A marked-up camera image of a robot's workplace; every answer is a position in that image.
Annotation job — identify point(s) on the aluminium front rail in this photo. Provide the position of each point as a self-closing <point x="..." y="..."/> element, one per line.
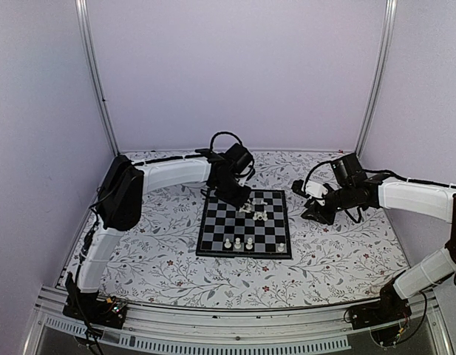
<point x="162" y="329"/>

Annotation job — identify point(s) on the white bishop chess piece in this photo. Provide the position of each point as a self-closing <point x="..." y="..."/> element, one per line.
<point x="249" y="244"/>
<point x="237" y="244"/>

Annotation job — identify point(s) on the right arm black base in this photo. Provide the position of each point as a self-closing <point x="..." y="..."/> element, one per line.
<point x="389" y="308"/>

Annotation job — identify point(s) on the white knight chess piece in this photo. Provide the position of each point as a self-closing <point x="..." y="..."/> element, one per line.
<point x="246" y="208"/>

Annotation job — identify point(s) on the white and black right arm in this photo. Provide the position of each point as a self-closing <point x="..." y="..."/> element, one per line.
<point x="426" y="205"/>

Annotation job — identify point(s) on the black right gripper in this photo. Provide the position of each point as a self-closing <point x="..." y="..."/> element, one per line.
<point x="320" y="215"/>

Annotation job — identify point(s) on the black and white chessboard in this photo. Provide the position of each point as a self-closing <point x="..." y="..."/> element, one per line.
<point x="221" y="221"/>

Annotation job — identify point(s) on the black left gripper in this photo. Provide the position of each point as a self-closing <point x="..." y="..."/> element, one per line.
<point x="240" y="200"/>

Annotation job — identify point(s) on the left aluminium frame post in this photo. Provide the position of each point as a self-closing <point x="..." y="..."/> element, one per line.
<point x="89" y="51"/>

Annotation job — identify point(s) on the aluminium frame post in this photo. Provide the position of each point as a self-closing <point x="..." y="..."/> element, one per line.
<point x="380" y="68"/>
<point x="89" y="51"/>

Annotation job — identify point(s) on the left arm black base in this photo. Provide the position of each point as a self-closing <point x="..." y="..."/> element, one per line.
<point x="110" y="312"/>

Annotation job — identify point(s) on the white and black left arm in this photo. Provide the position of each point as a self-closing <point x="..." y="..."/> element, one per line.
<point x="118" y="207"/>

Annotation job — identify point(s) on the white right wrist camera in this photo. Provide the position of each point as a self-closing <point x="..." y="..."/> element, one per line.
<point x="310" y="189"/>

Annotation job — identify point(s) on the right aluminium frame post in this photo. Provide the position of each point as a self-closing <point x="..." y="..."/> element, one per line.
<point x="380" y="68"/>

